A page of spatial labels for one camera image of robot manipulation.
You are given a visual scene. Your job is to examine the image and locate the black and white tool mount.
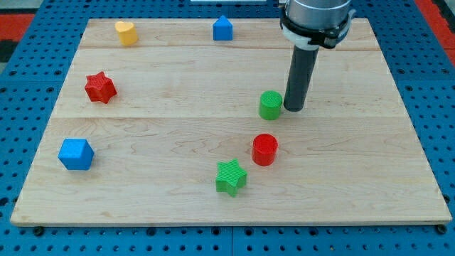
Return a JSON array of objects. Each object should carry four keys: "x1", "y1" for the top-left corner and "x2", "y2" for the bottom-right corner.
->
[{"x1": 280, "y1": 8, "x2": 356, "y2": 50}]

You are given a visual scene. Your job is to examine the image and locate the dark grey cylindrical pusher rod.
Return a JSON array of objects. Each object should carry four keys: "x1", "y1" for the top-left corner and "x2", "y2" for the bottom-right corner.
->
[{"x1": 284, "y1": 46, "x2": 319, "y2": 112}]

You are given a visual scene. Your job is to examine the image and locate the green cylinder block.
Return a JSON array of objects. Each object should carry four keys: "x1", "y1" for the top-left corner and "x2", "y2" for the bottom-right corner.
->
[{"x1": 259, "y1": 90, "x2": 283, "y2": 120}]

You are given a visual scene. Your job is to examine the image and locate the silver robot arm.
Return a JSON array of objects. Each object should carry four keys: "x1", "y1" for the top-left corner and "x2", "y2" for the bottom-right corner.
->
[{"x1": 280, "y1": 0, "x2": 355, "y2": 112}]

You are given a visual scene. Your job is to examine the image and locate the yellow heart block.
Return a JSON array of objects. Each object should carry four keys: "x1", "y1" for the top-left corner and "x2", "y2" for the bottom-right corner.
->
[{"x1": 114, "y1": 21, "x2": 139, "y2": 46}]

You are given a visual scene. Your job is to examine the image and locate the blue triangular prism block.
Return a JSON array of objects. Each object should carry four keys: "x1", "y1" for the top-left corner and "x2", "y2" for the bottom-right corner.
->
[{"x1": 212, "y1": 15, "x2": 233, "y2": 41}]

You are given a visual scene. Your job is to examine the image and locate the red cylinder block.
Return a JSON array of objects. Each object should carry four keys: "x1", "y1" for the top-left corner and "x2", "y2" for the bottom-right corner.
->
[{"x1": 252, "y1": 134, "x2": 278, "y2": 166}]

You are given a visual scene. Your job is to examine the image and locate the green star block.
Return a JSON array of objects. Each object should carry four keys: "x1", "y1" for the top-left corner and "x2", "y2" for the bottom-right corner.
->
[{"x1": 215, "y1": 159, "x2": 247, "y2": 197}]

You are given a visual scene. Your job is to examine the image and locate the light wooden board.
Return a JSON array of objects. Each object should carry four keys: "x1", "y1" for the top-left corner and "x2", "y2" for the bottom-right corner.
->
[{"x1": 11, "y1": 18, "x2": 452, "y2": 227}]

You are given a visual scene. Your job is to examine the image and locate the red star block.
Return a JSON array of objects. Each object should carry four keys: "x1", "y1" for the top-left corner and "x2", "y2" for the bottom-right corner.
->
[{"x1": 85, "y1": 71, "x2": 117, "y2": 104}]

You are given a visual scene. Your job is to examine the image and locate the blue cube block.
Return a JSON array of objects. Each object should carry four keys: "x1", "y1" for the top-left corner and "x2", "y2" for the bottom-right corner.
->
[{"x1": 58, "y1": 138, "x2": 95, "y2": 170}]

